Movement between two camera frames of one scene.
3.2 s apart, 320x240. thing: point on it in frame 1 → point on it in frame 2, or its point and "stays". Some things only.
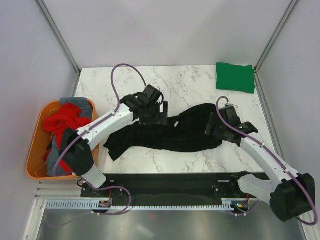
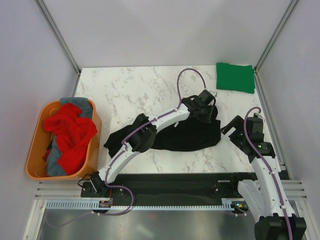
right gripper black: x=213 y=120 → x=238 y=123
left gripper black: x=160 y=118 → x=208 y=119
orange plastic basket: x=36 y=168 stays
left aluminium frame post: x=57 y=33 stays
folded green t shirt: x=236 y=78 stays
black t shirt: x=185 y=132 stays
